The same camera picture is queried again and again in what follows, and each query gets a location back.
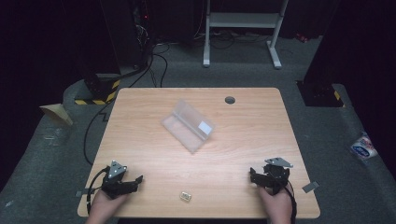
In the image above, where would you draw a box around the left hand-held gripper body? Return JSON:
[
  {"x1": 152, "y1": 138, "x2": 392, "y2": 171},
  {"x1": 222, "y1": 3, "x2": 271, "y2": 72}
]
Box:
[{"x1": 101, "y1": 160, "x2": 131, "y2": 201}]

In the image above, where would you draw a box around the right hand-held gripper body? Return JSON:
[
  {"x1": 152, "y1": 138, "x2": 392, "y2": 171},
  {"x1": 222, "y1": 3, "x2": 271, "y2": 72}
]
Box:
[{"x1": 261, "y1": 157, "x2": 294, "y2": 196}]

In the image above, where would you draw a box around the person's left hand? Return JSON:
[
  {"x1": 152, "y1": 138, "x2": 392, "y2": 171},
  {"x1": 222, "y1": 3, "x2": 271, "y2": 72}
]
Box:
[{"x1": 85, "y1": 188, "x2": 129, "y2": 224}]

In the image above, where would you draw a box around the person's right hand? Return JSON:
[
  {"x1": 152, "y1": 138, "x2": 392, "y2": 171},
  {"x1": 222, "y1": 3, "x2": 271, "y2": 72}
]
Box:
[{"x1": 257, "y1": 184, "x2": 294, "y2": 224}]

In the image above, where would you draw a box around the grey tape strip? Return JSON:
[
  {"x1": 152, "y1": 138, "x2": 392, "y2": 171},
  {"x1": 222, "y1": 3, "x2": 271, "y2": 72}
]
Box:
[
  {"x1": 75, "y1": 188, "x2": 93, "y2": 199},
  {"x1": 302, "y1": 180, "x2": 320, "y2": 194}
]

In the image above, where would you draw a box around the clear plastic hinged box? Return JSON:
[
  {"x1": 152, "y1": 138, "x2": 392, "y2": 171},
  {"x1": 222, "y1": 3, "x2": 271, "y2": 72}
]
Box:
[{"x1": 161, "y1": 98, "x2": 216, "y2": 154}]

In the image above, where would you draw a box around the tan cardboard piece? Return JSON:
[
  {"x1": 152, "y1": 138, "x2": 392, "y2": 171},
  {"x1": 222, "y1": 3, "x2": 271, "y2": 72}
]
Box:
[{"x1": 38, "y1": 103, "x2": 75, "y2": 127}]

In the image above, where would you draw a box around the black stand base hazard tape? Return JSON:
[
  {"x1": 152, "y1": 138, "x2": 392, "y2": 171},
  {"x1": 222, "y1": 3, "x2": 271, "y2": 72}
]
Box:
[
  {"x1": 74, "y1": 72, "x2": 121, "y2": 106},
  {"x1": 296, "y1": 79, "x2": 346, "y2": 108}
]

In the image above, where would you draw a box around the white blue printed packet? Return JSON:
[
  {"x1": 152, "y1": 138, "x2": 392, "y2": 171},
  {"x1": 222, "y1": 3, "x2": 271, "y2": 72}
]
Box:
[{"x1": 349, "y1": 131, "x2": 379, "y2": 161}]

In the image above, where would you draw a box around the dark equipment tower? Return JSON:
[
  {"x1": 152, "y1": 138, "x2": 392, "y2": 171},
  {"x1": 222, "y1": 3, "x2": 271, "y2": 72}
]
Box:
[{"x1": 100, "y1": 0, "x2": 154, "y2": 71}]

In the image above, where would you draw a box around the white metal stand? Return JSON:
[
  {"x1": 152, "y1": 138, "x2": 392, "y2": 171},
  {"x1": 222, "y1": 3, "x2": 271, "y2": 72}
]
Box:
[{"x1": 202, "y1": 0, "x2": 290, "y2": 70}]

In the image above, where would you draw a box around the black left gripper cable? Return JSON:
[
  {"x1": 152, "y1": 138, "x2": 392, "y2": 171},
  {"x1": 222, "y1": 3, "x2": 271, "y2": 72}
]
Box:
[{"x1": 86, "y1": 166, "x2": 111, "y2": 217}]

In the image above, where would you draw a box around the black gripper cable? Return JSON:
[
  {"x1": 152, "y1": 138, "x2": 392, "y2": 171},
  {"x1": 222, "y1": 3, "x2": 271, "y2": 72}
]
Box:
[
  {"x1": 281, "y1": 181, "x2": 298, "y2": 224},
  {"x1": 86, "y1": 166, "x2": 111, "y2": 217}
]

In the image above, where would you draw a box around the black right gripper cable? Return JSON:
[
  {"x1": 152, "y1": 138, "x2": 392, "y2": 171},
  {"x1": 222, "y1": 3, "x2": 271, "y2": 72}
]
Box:
[{"x1": 281, "y1": 181, "x2": 298, "y2": 224}]

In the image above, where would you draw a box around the long black floor cable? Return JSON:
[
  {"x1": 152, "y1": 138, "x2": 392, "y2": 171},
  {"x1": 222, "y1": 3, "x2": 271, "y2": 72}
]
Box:
[{"x1": 82, "y1": 46, "x2": 156, "y2": 166}]

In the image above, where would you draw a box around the looped black floor cable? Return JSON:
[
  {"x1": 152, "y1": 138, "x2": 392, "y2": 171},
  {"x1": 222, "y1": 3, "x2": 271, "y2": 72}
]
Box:
[{"x1": 148, "y1": 42, "x2": 171, "y2": 89}]

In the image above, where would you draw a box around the black cable under stand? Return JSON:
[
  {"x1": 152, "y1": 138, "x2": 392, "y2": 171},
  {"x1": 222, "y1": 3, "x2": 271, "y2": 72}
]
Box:
[{"x1": 194, "y1": 29, "x2": 273, "y2": 50}]

